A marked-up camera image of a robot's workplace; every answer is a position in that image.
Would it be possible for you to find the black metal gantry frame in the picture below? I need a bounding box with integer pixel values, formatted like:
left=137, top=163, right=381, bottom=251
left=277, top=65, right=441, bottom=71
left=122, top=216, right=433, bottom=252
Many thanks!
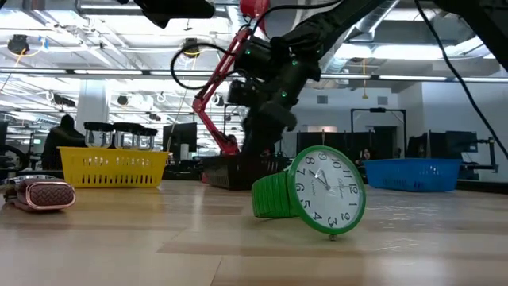
left=351, top=107, right=408, bottom=160

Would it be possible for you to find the black ceiling device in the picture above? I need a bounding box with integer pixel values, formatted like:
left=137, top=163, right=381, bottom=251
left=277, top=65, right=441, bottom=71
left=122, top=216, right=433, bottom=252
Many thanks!
left=181, top=37, right=202, bottom=60
left=7, top=34, right=32, bottom=56

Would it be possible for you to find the black partition screen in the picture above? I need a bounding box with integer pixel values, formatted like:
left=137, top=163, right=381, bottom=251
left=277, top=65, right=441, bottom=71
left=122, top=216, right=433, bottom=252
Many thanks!
left=297, top=130, right=398, bottom=160

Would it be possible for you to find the black computer monitor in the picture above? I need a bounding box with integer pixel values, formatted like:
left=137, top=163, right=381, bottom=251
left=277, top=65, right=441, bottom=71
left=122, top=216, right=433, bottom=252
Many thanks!
left=162, top=122, right=198, bottom=160

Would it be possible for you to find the black aluminium table frame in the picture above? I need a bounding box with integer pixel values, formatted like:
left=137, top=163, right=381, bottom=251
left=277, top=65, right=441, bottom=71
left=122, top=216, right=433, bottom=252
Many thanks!
left=0, top=169, right=508, bottom=195

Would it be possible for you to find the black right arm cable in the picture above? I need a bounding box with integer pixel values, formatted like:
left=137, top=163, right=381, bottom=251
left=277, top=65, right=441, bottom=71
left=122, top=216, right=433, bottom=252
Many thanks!
left=412, top=0, right=508, bottom=160

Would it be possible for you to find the long ceiling light strip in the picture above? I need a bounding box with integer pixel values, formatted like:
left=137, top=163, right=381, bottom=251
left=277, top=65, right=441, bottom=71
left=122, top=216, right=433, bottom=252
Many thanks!
left=0, top=68, right=508, bottom=84

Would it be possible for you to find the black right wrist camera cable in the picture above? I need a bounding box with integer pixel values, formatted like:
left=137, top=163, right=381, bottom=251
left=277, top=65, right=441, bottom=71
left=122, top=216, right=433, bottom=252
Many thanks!
left=170, top=41, right=239, bottom=91

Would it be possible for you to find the white building column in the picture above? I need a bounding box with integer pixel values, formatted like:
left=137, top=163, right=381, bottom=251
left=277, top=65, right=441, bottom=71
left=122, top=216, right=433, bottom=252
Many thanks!
left=77, top=89, right=110, bottom=125

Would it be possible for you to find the black plastic basket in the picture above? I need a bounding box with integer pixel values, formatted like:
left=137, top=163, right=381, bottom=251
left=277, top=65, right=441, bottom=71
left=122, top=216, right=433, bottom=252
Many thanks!
left=201, top=154, right=290, bottom=191

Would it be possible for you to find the yellow plastic basket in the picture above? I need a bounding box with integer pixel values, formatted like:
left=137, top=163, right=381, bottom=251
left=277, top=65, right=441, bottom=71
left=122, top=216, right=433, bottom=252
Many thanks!
left=58, top=145, right=171, bottom=189

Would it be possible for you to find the silver ceiling air duct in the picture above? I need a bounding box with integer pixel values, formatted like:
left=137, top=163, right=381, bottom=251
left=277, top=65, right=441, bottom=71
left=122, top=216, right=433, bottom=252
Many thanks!
left=344, top=0, right=400, bottom=43

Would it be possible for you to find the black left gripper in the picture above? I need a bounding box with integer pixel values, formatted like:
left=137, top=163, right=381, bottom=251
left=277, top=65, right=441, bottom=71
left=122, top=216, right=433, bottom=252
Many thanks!
left=133, top=0, right=216, bottom=29

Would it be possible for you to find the red desk lamp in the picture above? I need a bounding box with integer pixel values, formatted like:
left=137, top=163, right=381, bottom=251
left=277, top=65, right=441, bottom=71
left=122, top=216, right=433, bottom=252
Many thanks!
left=192, top=0, right=271, bottom=157

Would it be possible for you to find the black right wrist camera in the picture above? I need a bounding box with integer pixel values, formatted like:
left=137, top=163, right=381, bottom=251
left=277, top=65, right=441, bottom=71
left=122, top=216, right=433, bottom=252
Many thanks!
left=227, top=77, right=259, bottom=107

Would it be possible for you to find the green wristwatch white face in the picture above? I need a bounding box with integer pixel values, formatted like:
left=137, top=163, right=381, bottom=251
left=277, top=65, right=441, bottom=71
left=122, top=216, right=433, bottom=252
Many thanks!
left=252, top=145, right=367, bottom=242

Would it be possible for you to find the person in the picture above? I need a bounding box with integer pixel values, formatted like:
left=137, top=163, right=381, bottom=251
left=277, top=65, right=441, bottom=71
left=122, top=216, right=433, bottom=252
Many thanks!
left=41, top=114, right=87, bottom=171
left=356, top=147, right=374, bottom=166

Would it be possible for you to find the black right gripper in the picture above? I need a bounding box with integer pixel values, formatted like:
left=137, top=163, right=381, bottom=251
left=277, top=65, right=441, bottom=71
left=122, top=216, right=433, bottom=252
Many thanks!
left=242, top=101, right=298, bottom=156

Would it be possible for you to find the blue plastic basket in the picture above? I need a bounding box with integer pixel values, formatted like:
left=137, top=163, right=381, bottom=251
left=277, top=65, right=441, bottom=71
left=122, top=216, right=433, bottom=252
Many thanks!
left=363, top=158, right=464, bottom=193

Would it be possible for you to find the woven brown pouch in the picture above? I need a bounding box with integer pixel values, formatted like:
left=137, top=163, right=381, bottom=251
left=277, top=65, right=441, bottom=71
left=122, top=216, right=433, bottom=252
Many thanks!
left=0, top=174, right=76, bottom=211

